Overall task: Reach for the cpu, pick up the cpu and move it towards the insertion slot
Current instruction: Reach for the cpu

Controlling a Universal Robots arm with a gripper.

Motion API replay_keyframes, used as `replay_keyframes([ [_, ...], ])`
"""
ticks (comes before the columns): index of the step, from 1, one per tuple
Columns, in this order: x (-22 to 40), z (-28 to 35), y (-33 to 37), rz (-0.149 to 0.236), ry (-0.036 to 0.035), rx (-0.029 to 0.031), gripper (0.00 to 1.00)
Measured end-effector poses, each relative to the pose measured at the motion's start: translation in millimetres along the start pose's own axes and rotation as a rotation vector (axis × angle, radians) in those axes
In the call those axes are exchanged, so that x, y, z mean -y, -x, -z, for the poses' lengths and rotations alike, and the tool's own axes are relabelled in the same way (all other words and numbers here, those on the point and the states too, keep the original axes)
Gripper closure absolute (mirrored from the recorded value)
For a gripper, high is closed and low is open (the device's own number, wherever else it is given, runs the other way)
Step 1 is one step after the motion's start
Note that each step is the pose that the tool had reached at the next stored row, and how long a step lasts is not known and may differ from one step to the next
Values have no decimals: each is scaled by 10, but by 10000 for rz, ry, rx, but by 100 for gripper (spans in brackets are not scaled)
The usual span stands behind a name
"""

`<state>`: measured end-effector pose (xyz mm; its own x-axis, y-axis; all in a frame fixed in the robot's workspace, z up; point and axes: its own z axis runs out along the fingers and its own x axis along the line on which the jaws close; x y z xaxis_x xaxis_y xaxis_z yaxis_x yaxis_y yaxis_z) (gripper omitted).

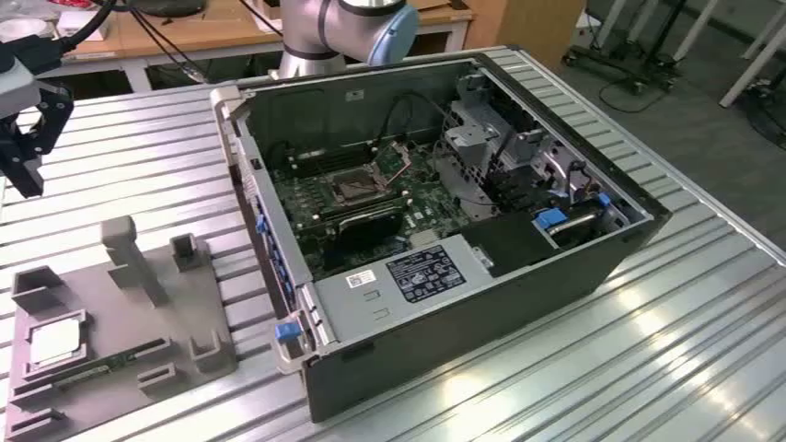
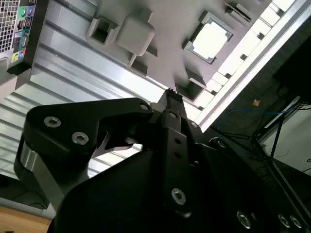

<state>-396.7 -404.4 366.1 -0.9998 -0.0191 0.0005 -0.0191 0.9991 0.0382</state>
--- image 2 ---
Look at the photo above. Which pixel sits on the silver-topped CPU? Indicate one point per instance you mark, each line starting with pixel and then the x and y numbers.
pixel 210 40

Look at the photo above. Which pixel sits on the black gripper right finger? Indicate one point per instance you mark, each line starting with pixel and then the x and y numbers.
pixel 194 136

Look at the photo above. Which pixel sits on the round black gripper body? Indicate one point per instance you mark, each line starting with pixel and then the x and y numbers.
pixel 121 194

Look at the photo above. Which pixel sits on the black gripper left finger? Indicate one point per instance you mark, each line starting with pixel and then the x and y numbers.
pixel 65 126

